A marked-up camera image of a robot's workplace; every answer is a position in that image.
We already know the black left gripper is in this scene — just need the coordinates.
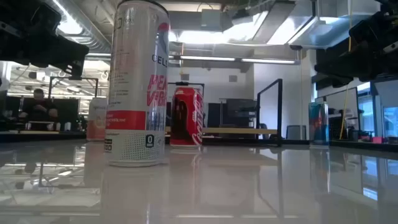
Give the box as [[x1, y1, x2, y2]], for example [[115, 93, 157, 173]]
[[0, 0, 90, 78]]

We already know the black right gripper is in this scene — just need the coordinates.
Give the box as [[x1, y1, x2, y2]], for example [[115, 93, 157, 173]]
[[314, 4, 398, 88]]

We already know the blue silver Red Bull can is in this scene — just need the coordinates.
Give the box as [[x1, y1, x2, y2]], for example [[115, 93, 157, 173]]
[[308, 101, 330, 146]]

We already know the white orange Spindrift can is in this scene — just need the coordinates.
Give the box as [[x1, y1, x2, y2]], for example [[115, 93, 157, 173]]
[[86, 97, 109, 142]]

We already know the white Celsius energy drink can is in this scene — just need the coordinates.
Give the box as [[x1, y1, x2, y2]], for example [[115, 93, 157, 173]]
[[104, 0, 171, 168]]

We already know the red Coca-Cola can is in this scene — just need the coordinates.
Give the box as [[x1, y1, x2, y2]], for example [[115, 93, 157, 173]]
[[170, 86, 205, 148]]

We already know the person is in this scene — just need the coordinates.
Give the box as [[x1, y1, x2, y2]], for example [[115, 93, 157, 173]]
[[18, 88, 60, 131]]

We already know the grey trash bin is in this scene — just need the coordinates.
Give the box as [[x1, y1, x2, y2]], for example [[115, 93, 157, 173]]
[[285, 124, 307, 141]]

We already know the black cabinet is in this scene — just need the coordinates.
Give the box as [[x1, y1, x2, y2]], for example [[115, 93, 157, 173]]
[[207, 98, 259, 129]]

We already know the grey ceiling box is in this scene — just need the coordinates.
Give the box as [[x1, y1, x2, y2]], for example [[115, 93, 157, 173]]
[[200, 8, 223, 31]]

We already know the silver spiral air duct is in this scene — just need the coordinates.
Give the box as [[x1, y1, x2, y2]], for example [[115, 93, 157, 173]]
[[46, 0, 113, 55]]

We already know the yellow hanging cable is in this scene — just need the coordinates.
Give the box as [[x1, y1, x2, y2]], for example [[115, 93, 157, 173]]
[[339, 0, 354, 141]]

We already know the wooden shelf with black frame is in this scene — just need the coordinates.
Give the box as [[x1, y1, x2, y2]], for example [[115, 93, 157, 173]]
[[164, 78, 284, 147]]

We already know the black aluminium table frame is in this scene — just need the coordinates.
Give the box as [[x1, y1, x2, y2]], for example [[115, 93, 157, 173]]
[[0, 132, 398, 153]]

